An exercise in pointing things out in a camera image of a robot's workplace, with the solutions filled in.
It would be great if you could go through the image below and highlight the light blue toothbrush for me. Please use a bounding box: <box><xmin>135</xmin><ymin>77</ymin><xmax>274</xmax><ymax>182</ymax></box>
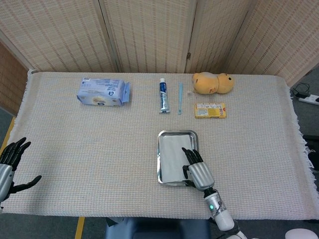
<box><xmin>177</xmin><ymin>83</ymin><xmax>184</xmax><ymax>116</ymax></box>

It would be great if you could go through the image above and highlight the translucent white paper sheet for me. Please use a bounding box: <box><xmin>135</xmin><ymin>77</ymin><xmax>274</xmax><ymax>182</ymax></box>
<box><xmin>159</xmin><ymin>134</ymin><xmax>192</xmax><ymax>183</ymax></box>

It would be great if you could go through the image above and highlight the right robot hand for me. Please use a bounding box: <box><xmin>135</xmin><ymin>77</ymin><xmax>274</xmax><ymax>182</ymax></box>
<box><xmin>181</xmin><ymin>147</ymin><xmax>215</xmax><ymax>192</ymax></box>

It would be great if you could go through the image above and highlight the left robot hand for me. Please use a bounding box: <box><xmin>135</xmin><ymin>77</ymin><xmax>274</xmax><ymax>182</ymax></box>
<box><xmin>0</xmin><ymin>137</ymin><xmax>42</xmax><ymax>204</ymax></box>

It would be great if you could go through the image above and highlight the metal tray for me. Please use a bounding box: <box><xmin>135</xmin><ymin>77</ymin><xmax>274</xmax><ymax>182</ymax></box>
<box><xmin>157</xmin><ymin>129</ymin><xmax>200</xmax><ymax>188</ymax></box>

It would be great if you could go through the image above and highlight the folding bamboo screen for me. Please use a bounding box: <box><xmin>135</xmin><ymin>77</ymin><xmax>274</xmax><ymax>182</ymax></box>
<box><xmin>0</xmin><ymin>0</ymin><xmax>319</xmax><ymax>118</ymax></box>

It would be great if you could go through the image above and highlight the white power strip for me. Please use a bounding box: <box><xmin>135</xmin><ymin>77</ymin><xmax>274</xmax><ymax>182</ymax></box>
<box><xmin>298</xmin><ymin>94</ymin><xmax>319</xmax><ymax>106</ymax></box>

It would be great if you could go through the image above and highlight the yellow soap box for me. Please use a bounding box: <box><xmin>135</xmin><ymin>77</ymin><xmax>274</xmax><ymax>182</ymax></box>
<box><xmin>194</xmin><ymin>103</ymin><xmax>228</xmax><ymax>119</ymax></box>

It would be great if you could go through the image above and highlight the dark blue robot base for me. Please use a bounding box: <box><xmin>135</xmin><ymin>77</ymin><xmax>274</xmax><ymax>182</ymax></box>
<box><xmin>104</xmin><ymin>217</ymin><xmax>211</xmax><ymax>239</ymax></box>

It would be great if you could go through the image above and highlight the woven table cloth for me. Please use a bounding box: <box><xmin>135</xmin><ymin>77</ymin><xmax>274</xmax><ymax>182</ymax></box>
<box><xmin>0</xmin><ymin>69</ymin><xmax>319</xmax><ymax>221</ymax></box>

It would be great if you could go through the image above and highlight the yellow plush toy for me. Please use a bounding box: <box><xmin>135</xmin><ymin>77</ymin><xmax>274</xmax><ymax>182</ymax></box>
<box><xmin>191</xmin><ymin>72</ymin><xmax>235</xmax><ymax>95</ymax></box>

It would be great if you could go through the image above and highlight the black cable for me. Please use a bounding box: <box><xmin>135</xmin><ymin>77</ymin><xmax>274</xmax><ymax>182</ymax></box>
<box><xmin>291</xmin><ymin>82</ymin><xmax>311</xmax><ymax>99</ymax></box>

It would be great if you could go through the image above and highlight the blue wet wipes pack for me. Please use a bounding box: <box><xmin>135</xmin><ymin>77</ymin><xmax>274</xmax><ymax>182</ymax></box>
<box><xmin>76</xmin><ymin>77</ymin><xmax>132</xmax><ymax>108</ymax></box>

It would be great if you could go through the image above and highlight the blue white toothpaste tube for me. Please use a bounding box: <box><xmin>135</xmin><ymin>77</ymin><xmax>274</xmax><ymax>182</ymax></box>
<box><xmin>159</xmin><ymin>77</ymin><xmax>171</xmax><ymax>115</ymax></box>

